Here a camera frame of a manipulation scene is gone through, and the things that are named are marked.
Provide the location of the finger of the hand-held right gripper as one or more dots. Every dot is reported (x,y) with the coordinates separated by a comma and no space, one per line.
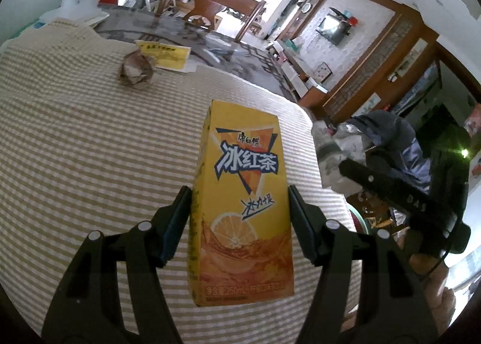
(383,184)

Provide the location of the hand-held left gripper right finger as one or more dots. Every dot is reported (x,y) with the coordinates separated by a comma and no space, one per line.
(301,223)

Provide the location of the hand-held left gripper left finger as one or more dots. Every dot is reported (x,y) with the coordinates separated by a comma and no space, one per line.
(176,229)

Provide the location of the yellow drink carton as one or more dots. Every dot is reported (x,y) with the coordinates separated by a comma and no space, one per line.
(240,216)

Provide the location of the person's right hand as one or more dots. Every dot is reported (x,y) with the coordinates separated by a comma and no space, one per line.
(432,280)

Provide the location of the red stool with green rim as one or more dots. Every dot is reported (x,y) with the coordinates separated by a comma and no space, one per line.
(355,216)

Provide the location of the blue jacket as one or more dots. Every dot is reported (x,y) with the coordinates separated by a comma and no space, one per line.
(390,133)

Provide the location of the striped beige table cloth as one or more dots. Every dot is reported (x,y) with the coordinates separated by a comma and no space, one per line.
(94,148)

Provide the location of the wooden partition screen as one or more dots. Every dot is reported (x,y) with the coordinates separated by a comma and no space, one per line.
(375,66)

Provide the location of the white low cabinet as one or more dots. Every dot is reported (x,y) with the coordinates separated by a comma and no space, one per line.
(297,69)

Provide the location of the crumpled brown paper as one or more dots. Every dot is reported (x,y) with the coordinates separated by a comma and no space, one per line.
(136,69)

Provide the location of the yellow flat packet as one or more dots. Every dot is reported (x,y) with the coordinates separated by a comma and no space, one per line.
(165,52)

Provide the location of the small picture frame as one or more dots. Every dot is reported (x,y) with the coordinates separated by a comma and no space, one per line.
(323,72)

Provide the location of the wall-mounted television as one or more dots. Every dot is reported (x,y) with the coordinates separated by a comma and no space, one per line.
(332,26)

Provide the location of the round wall clock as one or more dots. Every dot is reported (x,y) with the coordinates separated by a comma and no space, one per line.
(306,7)

